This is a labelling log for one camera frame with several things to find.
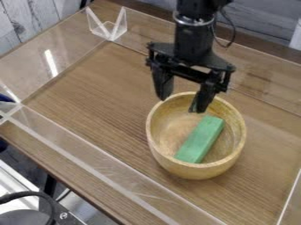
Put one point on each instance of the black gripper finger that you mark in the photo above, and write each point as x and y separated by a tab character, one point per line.
163	82
203	98

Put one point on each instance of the black metal bracket with bolt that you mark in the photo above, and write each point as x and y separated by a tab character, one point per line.
56	214

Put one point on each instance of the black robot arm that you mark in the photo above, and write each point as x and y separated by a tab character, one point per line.
200	8

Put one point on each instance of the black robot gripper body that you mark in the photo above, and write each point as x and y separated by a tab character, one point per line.
188	57

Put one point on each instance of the clear acrylic corner bracket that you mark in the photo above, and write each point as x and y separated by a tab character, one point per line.
107	30

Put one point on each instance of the brown wooden bowl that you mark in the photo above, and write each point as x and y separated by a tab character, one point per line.
168	125

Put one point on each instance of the green rectangular block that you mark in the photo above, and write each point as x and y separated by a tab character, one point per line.
200	139

